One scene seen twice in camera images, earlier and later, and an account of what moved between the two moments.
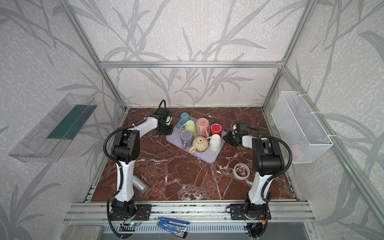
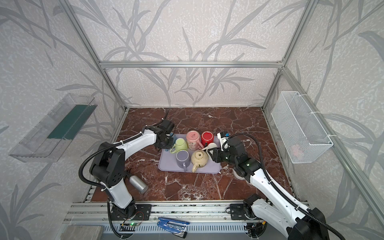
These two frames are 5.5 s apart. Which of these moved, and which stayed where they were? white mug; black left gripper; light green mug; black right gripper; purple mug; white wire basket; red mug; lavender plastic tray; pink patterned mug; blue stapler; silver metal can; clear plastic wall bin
Moved: lavender plastic tray; light green mug; purple mug; pink patterned mug; black left gripper; black right gripper; red mug; white mug
Stayed: silver metal can; white wire basket; clear plastic wall bin; blue stapler
